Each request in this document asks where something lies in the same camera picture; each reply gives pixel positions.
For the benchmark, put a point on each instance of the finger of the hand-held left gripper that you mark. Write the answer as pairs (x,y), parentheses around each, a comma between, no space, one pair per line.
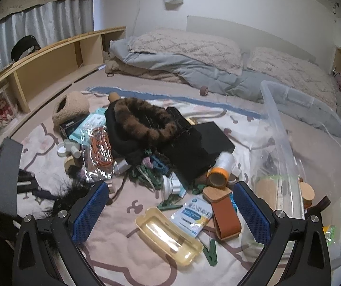
(26,175)
(39,192)

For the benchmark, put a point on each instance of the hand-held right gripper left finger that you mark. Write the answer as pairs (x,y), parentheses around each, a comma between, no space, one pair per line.
(88,214)

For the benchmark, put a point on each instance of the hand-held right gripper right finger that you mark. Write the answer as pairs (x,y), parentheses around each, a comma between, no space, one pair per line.
(252,214)

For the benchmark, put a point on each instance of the black fluffy fur pompom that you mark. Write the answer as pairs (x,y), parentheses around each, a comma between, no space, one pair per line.
(69,193)

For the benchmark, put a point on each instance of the clear plastic storage bin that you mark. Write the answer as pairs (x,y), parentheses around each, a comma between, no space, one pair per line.
(280,143)

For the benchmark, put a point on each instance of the wooden brush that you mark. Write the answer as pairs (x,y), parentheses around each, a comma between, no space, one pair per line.
(69,163)

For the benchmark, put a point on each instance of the white round lid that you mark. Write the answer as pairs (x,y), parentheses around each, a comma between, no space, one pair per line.
(63,152)

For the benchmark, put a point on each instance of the printed blanket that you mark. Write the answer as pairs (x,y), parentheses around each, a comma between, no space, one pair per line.
(122,244)

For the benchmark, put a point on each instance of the small white box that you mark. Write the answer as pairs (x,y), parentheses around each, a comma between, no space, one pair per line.
(236,171)

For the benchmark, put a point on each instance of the film roll with orange core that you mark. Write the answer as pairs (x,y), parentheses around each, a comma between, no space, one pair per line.
(222,169)

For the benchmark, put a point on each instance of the green clothes peg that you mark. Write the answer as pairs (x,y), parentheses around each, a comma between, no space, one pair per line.
(167,205)
(210,253)

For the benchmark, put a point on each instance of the jar with wooden lid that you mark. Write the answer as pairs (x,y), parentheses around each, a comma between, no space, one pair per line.
(306,193)

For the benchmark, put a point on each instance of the silver tube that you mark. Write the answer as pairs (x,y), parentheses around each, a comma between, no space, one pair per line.
(121,166)

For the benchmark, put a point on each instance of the blue white medicine sachet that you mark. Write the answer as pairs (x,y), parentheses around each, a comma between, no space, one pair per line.
(194,214)

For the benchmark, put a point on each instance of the clear bag of orange ties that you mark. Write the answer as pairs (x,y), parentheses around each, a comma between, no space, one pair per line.
(99,152)

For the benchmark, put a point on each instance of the tangle of green pegs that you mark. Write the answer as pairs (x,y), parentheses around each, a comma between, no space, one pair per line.
(143,178)

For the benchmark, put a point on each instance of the small black box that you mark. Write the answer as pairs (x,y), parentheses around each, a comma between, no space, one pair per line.
(70,125)

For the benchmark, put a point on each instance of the display case with bear doll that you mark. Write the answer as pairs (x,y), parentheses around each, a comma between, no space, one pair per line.
(5,110)

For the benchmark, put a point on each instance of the beige fuzzy slipper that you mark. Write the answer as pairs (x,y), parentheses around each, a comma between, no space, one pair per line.
(69,107)

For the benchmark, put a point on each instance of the flat black box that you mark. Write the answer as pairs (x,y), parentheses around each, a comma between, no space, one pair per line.
(215,140)

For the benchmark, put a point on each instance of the black handbag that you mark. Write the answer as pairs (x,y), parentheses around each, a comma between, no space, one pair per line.
(188,161)

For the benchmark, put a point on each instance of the teal wet wipes pack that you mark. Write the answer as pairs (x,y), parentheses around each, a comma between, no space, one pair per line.
(91,122)

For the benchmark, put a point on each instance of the yellow plastic tray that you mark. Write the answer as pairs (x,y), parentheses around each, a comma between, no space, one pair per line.
(170,238)

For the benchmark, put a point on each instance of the black fur-trimmed garment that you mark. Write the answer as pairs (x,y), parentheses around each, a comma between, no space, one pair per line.
(140,119)

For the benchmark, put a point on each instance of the wooden bedside shelf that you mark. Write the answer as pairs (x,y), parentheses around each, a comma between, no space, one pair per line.
(39,65)

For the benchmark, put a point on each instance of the black headband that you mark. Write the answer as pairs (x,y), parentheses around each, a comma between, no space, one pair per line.
(24,46)

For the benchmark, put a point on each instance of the brown tape roll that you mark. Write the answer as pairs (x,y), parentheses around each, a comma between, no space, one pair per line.
(204,91)

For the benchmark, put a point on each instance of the grey duvet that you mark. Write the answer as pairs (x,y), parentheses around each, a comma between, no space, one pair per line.
(212,79)

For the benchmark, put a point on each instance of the beige textured pillow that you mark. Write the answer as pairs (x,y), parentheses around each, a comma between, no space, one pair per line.
(185,47)
(292,71)

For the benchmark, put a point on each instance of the beige fleece blanket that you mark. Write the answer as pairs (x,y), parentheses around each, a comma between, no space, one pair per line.
(140,71)

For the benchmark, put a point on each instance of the grey curtain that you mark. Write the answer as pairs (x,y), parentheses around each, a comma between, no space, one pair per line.
(39,20)

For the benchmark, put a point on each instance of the white headboard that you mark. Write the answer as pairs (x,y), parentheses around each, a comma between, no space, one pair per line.
(247,35)

